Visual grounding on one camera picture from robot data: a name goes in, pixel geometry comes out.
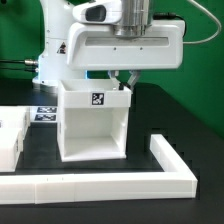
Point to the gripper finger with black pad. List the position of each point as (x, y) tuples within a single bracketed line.
[(113, 74), (133, 79)]

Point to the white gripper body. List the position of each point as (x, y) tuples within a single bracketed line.
[(96, 48)]

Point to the white drawer cabinet box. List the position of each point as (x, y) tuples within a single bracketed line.
[(92, 119)]

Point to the white drawer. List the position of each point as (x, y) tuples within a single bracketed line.
[(15, 117), (11, 145)]

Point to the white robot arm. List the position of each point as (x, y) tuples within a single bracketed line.
[(137, 15)]

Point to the fiducial marker sheet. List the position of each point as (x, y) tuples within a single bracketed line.
[(43, 114)]

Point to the white L-shaped fence wall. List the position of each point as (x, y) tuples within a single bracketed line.
[(175, 180)]

